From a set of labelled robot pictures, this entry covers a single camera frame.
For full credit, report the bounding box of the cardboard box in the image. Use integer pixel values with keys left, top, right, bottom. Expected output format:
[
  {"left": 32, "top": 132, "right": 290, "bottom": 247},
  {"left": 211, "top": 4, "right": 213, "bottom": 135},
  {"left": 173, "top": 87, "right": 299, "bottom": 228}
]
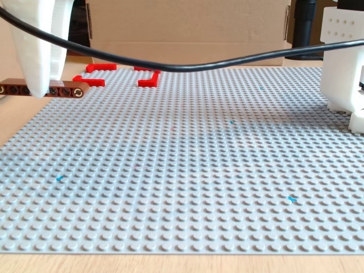
[{"left": 85, "top": 0, "right": 293, "bottom": 68}]

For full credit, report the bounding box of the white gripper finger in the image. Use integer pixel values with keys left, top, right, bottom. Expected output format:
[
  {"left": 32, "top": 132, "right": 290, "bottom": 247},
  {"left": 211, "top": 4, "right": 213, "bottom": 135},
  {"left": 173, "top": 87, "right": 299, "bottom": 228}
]
[
  {"left": 51, "top": 0, "right": 75, "bottom": 82},
  {"left": 2, "top": 0, "right": 57, "bottom": 100}
]

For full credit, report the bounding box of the black stand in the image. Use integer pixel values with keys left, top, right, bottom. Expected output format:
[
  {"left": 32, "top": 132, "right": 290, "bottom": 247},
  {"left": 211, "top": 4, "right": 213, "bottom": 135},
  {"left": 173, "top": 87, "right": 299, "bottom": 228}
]
[{"left": 285, "top": 0, "right": 325, "bottom": 61}]

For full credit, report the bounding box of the brown lego beam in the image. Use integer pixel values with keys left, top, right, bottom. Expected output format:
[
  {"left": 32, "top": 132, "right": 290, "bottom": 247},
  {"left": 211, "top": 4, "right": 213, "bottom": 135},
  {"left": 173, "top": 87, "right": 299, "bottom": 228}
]
[{"left": 0, "top": 78, "right": 90, "bottom": 98}]

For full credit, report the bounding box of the black camera cable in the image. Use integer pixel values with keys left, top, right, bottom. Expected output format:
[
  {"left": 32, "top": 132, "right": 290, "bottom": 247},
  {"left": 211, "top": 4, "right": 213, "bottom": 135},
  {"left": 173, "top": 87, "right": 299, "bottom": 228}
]
[{"left": 0, "top": 5, "right": 364, "bottom": 73}]

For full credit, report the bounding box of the gray lego baseplate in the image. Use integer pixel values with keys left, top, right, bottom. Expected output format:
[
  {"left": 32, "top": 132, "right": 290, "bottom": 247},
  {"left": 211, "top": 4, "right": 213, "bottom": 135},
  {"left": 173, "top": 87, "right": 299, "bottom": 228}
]
[{"left": 0, "top": 65, "right": 364, "bottom": 255}]

